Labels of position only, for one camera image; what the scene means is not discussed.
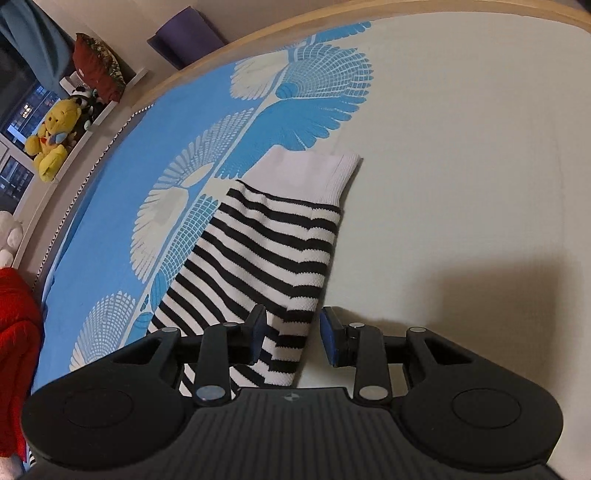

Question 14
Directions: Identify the red knitted cloth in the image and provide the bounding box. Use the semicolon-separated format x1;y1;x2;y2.
0;267;45;459

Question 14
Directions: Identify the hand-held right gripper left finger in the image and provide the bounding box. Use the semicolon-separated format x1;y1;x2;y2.
124;305;269;408

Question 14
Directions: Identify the blue curtain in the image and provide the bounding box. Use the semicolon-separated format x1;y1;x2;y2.
0;0;77;99

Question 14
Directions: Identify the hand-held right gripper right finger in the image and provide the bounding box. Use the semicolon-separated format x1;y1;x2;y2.
320;305;472;403

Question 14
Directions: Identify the yellow plush bear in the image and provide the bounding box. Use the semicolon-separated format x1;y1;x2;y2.
24;98;83;184

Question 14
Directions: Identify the red patterned cushion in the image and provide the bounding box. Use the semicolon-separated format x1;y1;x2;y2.
71;32;127;103

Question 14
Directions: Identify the blue patterned bed sheet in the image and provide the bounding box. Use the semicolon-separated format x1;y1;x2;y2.
28;8;591;398

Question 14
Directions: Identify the panda plush toy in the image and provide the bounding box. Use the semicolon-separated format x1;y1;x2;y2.
69;86;105;124

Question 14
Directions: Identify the white window ledge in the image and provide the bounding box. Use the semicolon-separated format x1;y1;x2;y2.
44;68;151;185

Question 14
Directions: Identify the black white striped sweater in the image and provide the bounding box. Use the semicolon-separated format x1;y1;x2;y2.
147;147;363;398

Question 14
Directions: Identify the white plush toy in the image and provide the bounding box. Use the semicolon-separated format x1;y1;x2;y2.
0;210;25;269

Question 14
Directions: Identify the purple mat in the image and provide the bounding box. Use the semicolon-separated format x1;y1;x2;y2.
147;6;228;71

